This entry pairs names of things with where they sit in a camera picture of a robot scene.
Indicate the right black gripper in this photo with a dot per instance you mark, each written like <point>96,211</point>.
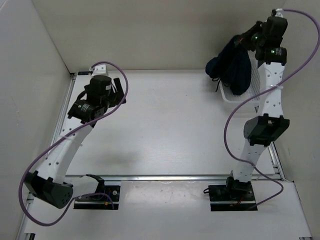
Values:
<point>259,27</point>

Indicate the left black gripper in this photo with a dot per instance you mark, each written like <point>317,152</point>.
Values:
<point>114,100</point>

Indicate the navy blue shorts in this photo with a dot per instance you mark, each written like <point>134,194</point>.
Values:
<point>231,67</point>

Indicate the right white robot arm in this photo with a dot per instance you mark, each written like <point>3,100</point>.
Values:
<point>269,123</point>

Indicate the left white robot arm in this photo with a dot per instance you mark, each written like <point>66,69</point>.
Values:
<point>48,182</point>

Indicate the white plastic mesh basket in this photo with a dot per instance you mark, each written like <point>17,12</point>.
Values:
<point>254,87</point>

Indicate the white front cover board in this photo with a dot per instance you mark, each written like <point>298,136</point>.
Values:
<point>178,211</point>

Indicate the aluminium rail front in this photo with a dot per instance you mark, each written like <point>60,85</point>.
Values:
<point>202,177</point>

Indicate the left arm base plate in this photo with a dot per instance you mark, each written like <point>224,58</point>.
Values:
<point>101,202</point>

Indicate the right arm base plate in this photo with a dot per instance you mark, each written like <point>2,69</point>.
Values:
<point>234,201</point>

